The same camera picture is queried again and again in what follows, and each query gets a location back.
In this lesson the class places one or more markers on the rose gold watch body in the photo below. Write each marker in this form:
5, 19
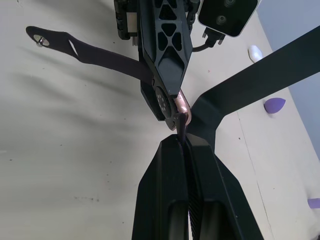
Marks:
183, 107

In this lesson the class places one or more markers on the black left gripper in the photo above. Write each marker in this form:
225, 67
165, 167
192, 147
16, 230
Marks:
126, 22

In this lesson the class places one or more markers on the purple lipstick tube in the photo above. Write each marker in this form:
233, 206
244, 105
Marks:
314, 203

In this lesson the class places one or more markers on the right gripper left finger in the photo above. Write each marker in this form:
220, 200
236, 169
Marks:
160, 190

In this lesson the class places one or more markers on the white earbuds case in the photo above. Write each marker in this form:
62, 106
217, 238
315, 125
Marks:
254, 53

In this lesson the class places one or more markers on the black bent metal watch stand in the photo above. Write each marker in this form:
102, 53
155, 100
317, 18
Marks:
262, 75

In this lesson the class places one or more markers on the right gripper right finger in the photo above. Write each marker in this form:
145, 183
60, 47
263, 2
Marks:
220, 195

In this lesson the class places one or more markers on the purple makeup sponge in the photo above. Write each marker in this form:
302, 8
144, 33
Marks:
275, 106

